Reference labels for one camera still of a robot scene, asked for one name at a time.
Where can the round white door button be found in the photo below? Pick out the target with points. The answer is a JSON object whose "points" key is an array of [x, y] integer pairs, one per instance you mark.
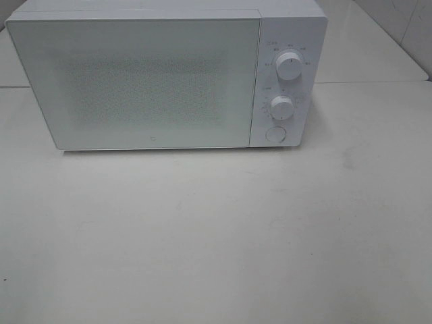
{"points": [[276, 134]]}

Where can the white microwave knob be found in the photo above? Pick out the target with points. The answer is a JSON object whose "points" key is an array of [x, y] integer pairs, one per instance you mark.
{"points": [[281, 108], [288, 65]]}

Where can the white microwave door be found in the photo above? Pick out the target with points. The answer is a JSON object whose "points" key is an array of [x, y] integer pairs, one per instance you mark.
{"points": [[129, 84]]}

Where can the white microwave oven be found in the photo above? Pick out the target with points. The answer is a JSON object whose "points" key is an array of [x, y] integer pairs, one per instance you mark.
{"points": [[284, 25]]}

